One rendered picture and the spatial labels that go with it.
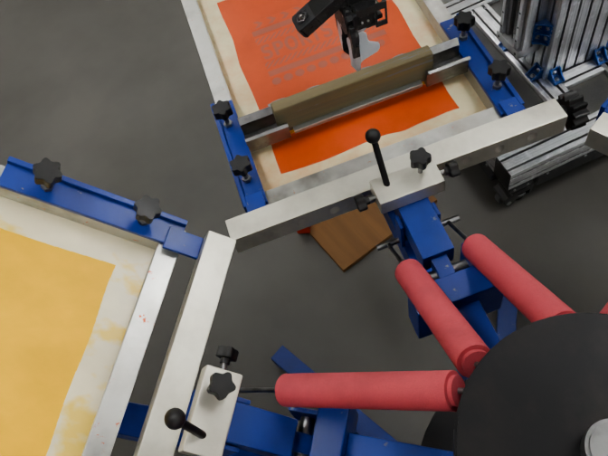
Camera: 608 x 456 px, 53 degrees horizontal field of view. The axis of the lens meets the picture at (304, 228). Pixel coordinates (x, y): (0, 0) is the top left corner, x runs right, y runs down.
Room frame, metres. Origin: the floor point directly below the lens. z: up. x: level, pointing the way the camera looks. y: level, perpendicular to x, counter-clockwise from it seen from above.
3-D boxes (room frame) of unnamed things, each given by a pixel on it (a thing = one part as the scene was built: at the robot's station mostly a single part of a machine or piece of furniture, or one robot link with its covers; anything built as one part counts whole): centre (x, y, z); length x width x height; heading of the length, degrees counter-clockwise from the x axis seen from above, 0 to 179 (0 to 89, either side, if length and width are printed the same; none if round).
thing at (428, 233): (0.55, -0.21, 1.02); 0.17 x 0.06 x 0.05; 2
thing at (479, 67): (0.88, -0.48, 0.97); 0.30 x 0.05 x 0.07; 2
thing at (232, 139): (0.86, 0.08, 0.97); 0.30 x 0.05 x 0.07; 2
